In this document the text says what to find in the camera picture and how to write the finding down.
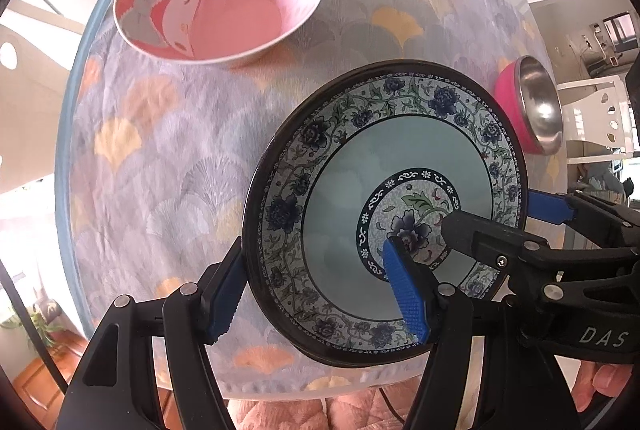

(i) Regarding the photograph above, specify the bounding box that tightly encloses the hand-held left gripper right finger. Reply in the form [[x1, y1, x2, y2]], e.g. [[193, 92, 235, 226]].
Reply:
[[382, 236, 583, 430]]

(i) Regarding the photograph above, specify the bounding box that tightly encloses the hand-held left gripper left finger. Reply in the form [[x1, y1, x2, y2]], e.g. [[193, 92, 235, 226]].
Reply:
[[54, 236, 247, 430]]

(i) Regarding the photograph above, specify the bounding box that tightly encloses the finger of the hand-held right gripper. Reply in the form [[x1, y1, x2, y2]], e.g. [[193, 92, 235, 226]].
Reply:
[[526, 190, 640, 252], [441, 210, 576, 312]]

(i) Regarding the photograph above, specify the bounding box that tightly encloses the steel bowl with pink outside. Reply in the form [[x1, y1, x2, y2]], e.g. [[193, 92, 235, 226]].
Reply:
[[494, 56, 565, 156]]

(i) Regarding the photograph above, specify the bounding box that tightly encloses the wide floral rim ceramic plate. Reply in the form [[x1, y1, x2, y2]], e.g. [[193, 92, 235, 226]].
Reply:
[[241, 60, 530, 367]]

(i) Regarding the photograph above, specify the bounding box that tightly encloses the person's right hand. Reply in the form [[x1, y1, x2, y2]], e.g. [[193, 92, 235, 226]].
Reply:
[[572, 360, 628, 413]]

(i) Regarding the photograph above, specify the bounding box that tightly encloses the pink quilted cloth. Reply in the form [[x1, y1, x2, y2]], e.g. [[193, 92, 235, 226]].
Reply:
[[160, 377, 431, 430]]

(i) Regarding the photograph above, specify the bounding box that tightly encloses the green potted plant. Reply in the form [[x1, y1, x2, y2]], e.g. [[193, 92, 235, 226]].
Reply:
[[2, 295, 58, 348]]

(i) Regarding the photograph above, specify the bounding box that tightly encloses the black cable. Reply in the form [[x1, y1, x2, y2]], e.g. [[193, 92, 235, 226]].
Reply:
[[380, 385, 407, 426]]

